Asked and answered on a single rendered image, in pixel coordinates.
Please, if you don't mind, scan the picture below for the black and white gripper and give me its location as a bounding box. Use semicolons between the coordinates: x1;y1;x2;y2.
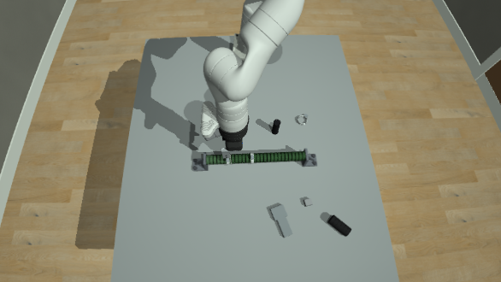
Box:
201;101;249;158

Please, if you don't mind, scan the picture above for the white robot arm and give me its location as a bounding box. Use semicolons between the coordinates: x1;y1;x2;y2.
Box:
203;0;304;121

